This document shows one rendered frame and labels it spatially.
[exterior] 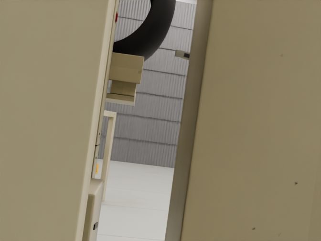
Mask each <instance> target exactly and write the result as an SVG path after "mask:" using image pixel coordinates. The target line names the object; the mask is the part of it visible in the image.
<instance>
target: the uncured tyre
mask: <svg viewBox="0 0 321 241"><path fill-rule="evenodd" d="M150 4H151V8H150V11H149V13H148V15H147V17H146V19H145V20H144V22H143V23H142V24H141V26H140V27H139V28H138V29H137V30H136V31H135V32H133V33H132V34H131V35H129V36H128V37H126V38H124V39H122V40H119V41H117V42H114V44H113V51H112V52H114V53H121V54H128V55H137V56H143V57H144V62H145V61H146V60H148V59H149V58H150V57H151V56H152V55H153V54H154V53H155V52H156V51H157V50H158V48H159V47H160V45H161V44H162V42H163V41H164V39H165V37H166V35H167V33H168V30H169V28H170V25H171V22H172V19H173V15H174V11H175V5H176V0H150Z"/></svg>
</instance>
